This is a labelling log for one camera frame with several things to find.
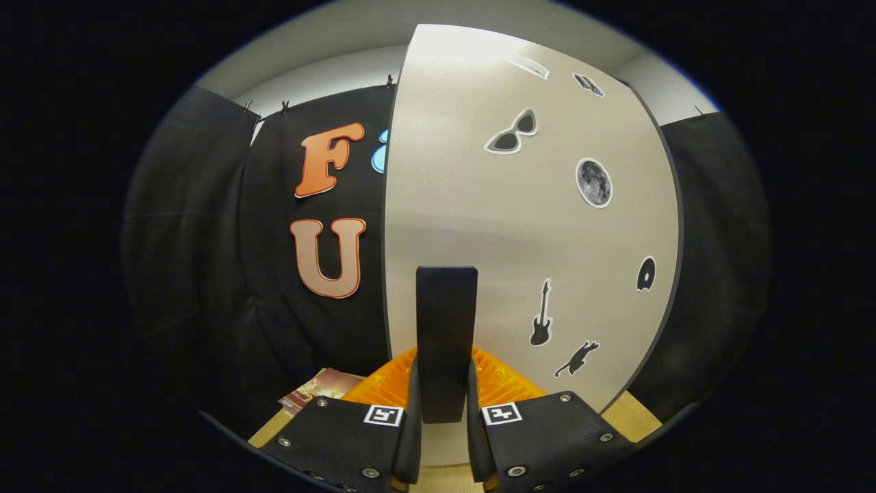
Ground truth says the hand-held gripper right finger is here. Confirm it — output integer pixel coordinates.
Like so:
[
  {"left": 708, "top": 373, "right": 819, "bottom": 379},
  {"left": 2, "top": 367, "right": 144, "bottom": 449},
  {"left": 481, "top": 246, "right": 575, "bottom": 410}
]
[{"left": 467, "top": 346, "right": 637, "bottom": 493}]

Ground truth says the beige shoe cabinet door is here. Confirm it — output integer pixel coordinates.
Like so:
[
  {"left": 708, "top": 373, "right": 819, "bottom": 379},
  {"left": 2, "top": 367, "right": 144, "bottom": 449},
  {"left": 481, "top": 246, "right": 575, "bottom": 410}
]
[{"left": 383, "top": 24, "right": 682, "bottom": 466}]

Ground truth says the black door handle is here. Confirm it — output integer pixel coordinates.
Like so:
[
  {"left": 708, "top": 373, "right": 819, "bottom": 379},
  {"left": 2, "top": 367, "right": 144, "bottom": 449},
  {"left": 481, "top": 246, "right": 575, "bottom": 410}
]
[{"left": 416, "top": 266, "right": 478, "bottom": 424}]

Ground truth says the brown book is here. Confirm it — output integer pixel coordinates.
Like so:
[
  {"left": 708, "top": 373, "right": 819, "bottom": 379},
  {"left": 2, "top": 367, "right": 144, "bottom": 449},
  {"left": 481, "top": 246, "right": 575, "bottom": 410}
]
[{"left": 279, "top": 368, "right": 363, "bottom": 417}]

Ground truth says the black backdrop cloth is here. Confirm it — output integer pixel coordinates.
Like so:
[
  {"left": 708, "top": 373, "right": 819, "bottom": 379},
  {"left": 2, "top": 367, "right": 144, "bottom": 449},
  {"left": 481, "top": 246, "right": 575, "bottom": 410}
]
[{"left": 122, "top": 82, "right": 771, "bottom": 439}]

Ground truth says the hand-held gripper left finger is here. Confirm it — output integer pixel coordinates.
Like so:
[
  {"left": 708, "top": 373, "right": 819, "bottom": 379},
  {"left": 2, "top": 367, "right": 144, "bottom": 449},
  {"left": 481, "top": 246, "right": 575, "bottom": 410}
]
[{"left": 260, "top": 348, "right": 422, "bottom": 493}]

